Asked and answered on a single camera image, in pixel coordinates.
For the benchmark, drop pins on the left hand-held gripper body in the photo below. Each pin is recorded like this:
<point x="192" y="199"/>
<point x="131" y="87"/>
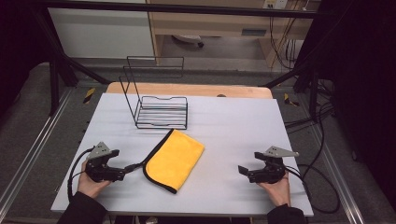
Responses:
<point x="99" y="169"/>

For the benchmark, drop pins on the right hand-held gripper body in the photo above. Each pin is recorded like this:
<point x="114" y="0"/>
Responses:
<point x="271" y="172"/>

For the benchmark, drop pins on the yellow cloth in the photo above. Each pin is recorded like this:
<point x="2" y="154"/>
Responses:
<point x="174" y="160"/>

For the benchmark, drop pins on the person's left hand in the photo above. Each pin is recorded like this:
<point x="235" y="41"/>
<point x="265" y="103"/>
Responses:
<point x="88" y="186"/>

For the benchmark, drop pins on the person's right hand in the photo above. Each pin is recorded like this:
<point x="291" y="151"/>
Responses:
<point x="280" y="191"/>

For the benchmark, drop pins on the black metal stand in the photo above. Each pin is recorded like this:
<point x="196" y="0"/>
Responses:
<point x="54" y="87"/>
<point x="313" y="93"/>

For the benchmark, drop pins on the wooden table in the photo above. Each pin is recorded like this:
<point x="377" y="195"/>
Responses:
<point x="193" y="90"/>

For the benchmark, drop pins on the white panel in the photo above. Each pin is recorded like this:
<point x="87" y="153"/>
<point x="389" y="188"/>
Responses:
<point x="99" y="34"/>

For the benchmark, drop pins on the black curtain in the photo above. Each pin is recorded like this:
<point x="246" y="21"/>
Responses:
<point x="364" y="77"/>
<point x="18" y="46"/>

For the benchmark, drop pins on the white chair base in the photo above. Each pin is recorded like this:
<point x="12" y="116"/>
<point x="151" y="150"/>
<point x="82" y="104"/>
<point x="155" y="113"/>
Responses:
<point x="188" y="39"/>

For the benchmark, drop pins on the light wooden desk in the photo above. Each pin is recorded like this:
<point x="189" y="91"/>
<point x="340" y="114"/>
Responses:
<point x="218" y="23"/>

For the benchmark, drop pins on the white power strip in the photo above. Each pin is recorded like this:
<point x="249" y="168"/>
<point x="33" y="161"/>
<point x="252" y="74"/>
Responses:
<point x="275" y="3"/>

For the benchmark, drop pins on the aluminium rail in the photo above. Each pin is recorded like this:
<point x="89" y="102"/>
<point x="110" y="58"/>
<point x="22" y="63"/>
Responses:
<point x="337" y="180"/>
<point x="34" y="146"/>

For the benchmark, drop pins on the black metal frame bar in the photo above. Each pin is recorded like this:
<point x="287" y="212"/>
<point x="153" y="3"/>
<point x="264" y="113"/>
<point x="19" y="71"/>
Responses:
<point x="174" y="8"/>

